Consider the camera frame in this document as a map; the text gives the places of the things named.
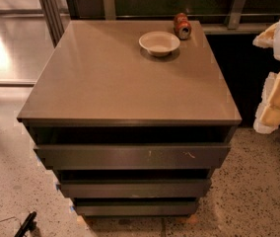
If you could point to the white bowl on cabinet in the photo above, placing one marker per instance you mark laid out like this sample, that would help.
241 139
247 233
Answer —
159 44

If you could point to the grey middle drawer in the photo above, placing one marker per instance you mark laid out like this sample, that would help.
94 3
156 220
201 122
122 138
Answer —
146 189

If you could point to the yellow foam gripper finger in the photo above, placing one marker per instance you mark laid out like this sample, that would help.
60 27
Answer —
267 116
266 38

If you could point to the grey drawer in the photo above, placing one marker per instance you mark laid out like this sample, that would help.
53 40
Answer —
132 157
137 208
146 189

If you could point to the black tool on floor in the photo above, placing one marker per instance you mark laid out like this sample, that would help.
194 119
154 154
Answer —
28 225

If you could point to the right metal bracket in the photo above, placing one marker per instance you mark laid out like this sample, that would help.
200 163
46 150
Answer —
234 17

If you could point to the metal door frame post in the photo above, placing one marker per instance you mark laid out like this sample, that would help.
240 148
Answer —
53 20

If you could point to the orange soda can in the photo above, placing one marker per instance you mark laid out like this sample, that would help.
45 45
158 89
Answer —
182 27

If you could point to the grey top drawer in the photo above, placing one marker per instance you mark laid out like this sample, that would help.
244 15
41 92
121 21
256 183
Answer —
132 157

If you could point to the grey drawer cabinet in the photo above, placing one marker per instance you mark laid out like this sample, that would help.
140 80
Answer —
100 87

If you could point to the grey bottom drawer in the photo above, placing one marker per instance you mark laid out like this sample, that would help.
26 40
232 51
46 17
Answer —
137 208

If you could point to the left metal bracket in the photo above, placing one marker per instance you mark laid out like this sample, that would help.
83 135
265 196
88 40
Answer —
109 8

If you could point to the metal bracket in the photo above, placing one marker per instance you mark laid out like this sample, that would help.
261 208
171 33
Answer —
234 17
109 8

